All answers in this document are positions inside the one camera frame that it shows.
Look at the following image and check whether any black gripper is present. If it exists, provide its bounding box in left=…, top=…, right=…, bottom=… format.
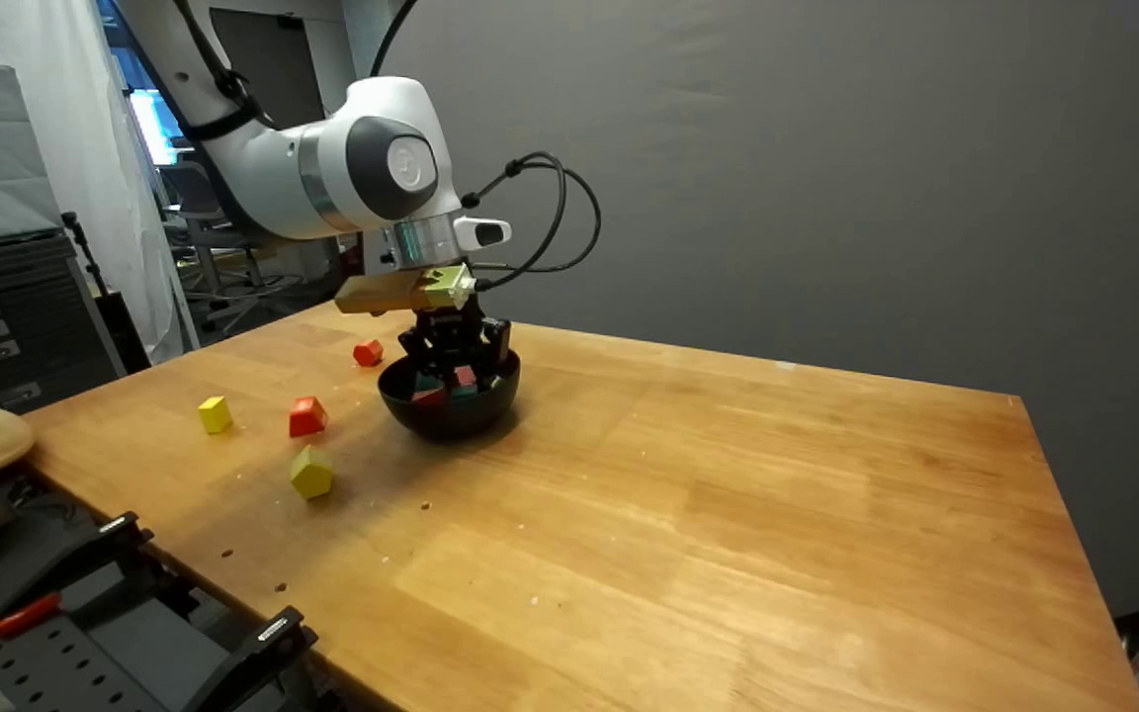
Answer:
left=393, top=303, right=517, bottom=390

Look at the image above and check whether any yellow-green pentagonal wooden block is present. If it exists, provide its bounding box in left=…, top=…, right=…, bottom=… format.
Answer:
left=284, top=443, right=339, bottom=507

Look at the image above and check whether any yellow wooden cube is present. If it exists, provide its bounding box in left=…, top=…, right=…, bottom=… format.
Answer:
left=194, top=390, right=239, bottom=440

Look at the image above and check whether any black bowl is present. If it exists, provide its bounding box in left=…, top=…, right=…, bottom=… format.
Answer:
left=376, top=345, right=526, bottom=448

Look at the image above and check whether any black office chair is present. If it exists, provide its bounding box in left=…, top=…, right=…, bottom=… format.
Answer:
left=156, top=161, right=338, bottom=339

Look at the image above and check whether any white fabric curtain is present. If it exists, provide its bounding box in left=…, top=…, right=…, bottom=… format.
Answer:
left=0, top=0, right=207, bottom=369

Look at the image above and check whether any computer monitor blue screen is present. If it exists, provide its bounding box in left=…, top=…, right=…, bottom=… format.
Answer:
left=129, top=77, right=207, bottom=171

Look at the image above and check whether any grey collapsible backdrop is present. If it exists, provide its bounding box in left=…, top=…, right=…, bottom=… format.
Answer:
left=368, top=0, right=1139, bottom=626

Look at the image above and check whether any black equipment case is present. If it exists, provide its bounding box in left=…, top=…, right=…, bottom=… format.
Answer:
left=0, top=224, right=128, bottom=416

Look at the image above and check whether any wrist mounted stereo camera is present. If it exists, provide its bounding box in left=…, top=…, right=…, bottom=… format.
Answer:
left=334, top=261, right=484, bottom=320

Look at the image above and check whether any black camera cable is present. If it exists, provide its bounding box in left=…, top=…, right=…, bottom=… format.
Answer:
left=464, top=145, right=604, bottom=295

